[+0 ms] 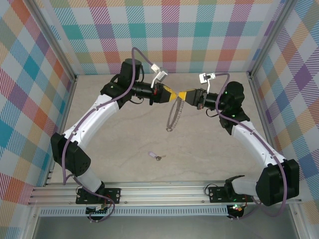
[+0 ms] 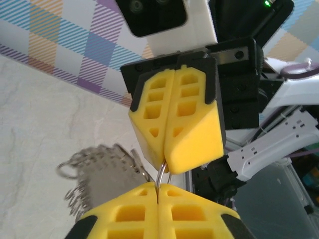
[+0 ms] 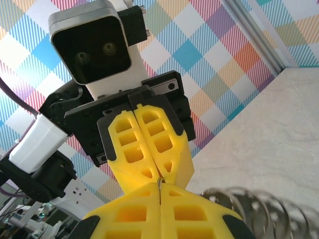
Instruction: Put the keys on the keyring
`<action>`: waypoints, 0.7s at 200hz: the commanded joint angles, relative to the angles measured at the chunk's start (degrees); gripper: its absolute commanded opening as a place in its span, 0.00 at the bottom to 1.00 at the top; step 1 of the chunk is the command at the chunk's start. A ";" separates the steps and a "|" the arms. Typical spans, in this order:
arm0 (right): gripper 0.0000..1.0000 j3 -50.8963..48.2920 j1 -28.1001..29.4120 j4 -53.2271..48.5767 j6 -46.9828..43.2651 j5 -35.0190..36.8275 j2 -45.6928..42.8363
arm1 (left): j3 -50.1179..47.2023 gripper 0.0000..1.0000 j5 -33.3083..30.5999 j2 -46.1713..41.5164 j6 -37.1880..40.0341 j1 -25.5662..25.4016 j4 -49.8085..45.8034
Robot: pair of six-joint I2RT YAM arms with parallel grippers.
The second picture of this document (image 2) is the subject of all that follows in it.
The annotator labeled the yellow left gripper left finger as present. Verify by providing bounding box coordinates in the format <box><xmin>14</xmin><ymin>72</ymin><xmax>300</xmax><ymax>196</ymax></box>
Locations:
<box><xmin>64</xmin><ymin>181</ymin><xmax>160</xmax><ymax>239</ymax></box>

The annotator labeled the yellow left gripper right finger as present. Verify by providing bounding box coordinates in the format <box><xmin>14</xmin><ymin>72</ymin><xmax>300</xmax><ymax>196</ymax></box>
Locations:
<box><xmin>158</xmin><ymin>183</ymin><xmax>255</xmax><ymax>239</ymax></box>

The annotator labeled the small silver key ring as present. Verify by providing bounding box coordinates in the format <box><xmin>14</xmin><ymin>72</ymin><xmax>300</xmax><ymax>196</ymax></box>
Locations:
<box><xmin>155</xmin><ymin>160</ymin><xmax>173</xmax><ymax>200</ymax></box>

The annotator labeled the bunch of silver key rings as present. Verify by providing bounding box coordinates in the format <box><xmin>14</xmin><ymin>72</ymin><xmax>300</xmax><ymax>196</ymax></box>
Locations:
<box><xmin>56</xmin><ymin>143</ymin><xmax>155</xmax><ymax>222</ymax></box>

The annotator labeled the grey metal tray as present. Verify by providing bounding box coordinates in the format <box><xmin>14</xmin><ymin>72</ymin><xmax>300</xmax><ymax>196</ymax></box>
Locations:
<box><xmin>234</xmin><ymin>163</ymin><xmax>315</xmax><ymax>239</ymax></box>

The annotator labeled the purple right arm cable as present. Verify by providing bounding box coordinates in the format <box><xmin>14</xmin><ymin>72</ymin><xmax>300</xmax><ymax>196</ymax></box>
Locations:
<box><xmin>280</xmin><ymin>61</ymin><xmax>319</xmax><ymax>160</ymax></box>

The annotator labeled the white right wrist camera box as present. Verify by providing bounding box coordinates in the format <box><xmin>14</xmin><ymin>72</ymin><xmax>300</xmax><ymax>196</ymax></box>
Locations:
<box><xmin>115</xmin><ymin>0</ymin><xmax>217</xmax><ymax>60</ymax></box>

